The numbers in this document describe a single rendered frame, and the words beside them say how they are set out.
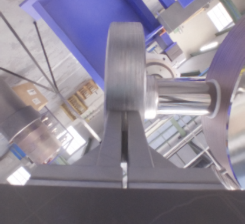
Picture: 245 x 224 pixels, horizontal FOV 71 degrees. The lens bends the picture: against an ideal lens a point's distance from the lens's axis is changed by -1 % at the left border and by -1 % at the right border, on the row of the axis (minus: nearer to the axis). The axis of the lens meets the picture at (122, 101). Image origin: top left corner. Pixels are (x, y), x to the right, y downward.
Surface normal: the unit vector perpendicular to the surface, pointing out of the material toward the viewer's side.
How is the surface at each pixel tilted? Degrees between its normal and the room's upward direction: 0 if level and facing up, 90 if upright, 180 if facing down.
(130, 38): 122
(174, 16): 90
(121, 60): 112
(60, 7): 90
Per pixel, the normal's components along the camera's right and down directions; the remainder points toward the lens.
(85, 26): 0.06, 0.12
